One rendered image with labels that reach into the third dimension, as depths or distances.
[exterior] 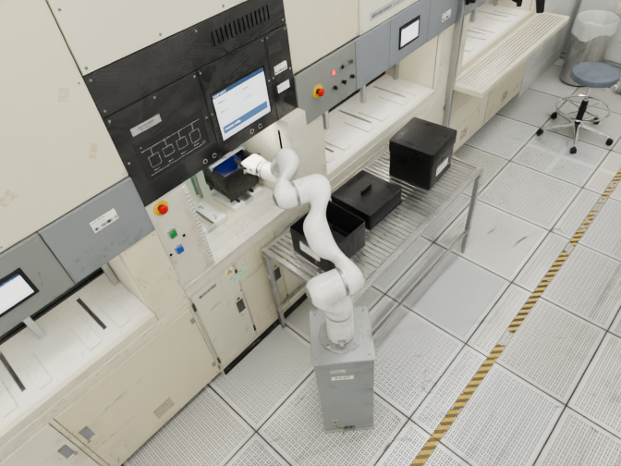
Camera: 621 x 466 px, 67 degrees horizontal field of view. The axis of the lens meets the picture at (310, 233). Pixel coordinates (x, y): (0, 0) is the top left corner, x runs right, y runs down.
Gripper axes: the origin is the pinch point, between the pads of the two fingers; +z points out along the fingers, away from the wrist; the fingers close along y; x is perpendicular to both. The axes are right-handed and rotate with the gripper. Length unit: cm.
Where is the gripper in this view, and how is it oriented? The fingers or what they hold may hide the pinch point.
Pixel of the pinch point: (241, 156)
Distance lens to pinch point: 241.6
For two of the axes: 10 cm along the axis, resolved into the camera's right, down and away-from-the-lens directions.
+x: -1.0, -6.9, -7.2
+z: -7.4, -4.3, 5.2
